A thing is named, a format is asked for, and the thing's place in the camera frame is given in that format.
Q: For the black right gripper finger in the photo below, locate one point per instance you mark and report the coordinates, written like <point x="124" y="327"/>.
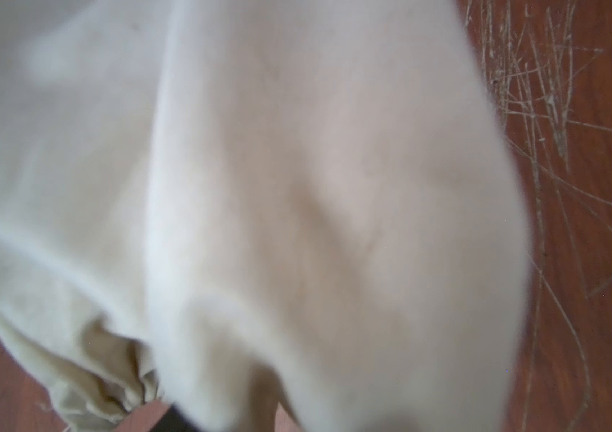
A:
<point x="173" y="421"/>

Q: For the cream cloth drawstring soil bag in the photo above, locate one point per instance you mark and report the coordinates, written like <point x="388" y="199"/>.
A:
<point x="231" y="205"/>

